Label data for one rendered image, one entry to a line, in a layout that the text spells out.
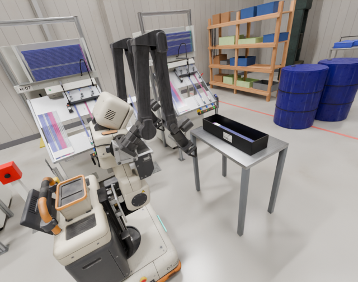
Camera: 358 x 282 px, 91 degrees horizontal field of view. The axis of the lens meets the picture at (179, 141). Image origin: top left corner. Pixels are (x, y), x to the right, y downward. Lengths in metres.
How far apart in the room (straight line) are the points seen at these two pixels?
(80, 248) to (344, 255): 1.86
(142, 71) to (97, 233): 0.81
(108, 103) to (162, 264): 1.12
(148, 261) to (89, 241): 0.55
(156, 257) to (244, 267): 0.69
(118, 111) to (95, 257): 0.78
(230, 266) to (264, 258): 0.28
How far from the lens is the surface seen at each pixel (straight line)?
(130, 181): 1.11
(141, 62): 0.77
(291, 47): 6.56
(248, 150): 1.35
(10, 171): 2.25
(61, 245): 1.12
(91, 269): 1.26
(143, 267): 1.49
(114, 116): 0.92
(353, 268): 2.02
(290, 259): 1.87
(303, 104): 3.44
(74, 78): 2.35
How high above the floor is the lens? 1.59
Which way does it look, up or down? 30 degrees down
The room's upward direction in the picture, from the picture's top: 8 degrees counter-clockwise
